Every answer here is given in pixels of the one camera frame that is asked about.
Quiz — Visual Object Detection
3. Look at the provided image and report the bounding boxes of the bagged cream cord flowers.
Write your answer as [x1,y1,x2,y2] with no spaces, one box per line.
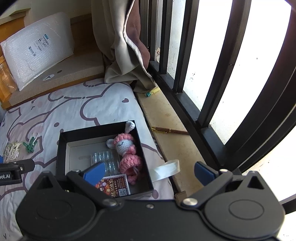
[3,142,22,163]

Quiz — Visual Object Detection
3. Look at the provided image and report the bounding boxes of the clear capsule blister pack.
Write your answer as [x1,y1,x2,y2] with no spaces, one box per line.
[90,149,120,176]

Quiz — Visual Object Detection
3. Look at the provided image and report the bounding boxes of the red playing card box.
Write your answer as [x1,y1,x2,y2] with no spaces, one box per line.
[95,174,130,198]

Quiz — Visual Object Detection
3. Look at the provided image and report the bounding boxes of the green clip white cord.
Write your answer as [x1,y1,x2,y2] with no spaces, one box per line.
[22,133,39,153]

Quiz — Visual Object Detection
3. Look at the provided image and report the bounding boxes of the pink crochet bunny doll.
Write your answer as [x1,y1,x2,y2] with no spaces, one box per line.
[106,121,142,185]

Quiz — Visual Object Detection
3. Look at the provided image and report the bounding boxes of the black open gift box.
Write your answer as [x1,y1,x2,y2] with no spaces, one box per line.
[56,121,154,199]

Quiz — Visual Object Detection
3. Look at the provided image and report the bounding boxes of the white ribbon strip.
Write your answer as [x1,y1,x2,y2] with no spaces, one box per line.
[149,160,180,182]

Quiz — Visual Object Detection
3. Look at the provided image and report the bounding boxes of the patterned white bed sheet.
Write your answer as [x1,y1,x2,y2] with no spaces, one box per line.
[1,79,164,240]

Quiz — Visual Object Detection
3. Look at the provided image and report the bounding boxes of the brown pen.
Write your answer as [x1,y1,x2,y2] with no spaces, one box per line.
[151,126,189,135]

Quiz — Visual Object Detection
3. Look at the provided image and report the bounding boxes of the clear plastic bottle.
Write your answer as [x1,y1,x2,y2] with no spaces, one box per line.
[1,61,16,93]

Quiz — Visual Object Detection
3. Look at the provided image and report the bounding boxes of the green yellow small toy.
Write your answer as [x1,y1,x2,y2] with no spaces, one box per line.
[145,87,160,97]

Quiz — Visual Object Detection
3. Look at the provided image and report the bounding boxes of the brown bear cushion mat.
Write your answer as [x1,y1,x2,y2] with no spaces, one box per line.
[1,51,104,109]

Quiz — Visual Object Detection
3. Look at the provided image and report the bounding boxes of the white bubble mailer package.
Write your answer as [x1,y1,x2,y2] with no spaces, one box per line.
[1,12,74,91]

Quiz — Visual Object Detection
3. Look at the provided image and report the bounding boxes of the wooden headboard shelf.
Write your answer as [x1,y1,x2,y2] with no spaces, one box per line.
[0,7,105,110]

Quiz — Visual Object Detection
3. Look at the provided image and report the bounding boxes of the beige curtain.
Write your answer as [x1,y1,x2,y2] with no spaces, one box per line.
[91,1,156,93]

